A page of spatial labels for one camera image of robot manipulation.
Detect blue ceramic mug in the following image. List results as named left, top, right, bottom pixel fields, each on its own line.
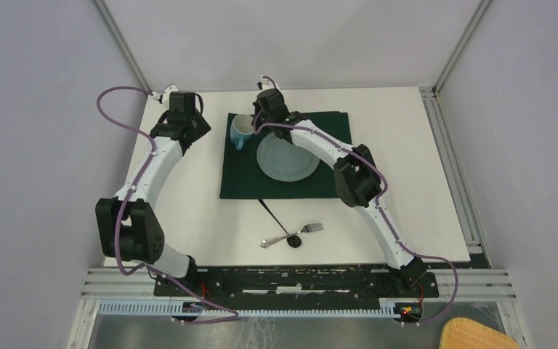
left=230, top=114, right=254, bottom=151

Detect teal ceramic dinner plate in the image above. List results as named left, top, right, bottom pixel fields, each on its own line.
left=256, top=133, right=320, bottom=182

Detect dark green cloth placemat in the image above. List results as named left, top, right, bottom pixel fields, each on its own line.
left=219, top=111, right=352, bottom=199

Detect silver fork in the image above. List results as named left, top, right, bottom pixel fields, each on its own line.
left=260, top=223, right=324, bottom=249

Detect black spoon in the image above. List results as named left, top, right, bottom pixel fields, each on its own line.
left=258, top=199, right=302, bottom=249

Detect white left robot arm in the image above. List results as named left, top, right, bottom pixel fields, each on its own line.
left=95, top=88, right=211, bottom=296

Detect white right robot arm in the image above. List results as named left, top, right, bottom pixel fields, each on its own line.
left=253, top=88, right=426, bottom=297

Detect yellow woven basket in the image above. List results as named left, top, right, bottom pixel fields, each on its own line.
left=439, top=317, right=519, bottom=349

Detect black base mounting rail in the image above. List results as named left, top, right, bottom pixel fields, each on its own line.
left=153, top=262, right=440, bottom=312

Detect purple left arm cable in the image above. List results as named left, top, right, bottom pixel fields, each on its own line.
left=96, top=86, right=240, bottom=327

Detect white slotted cable duct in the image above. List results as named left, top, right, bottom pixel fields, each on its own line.
left=97, top=299, right=400, bottom=319

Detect aluminium frame rails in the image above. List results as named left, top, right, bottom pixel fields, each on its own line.
left=65, top=265, right=526, bottom=348

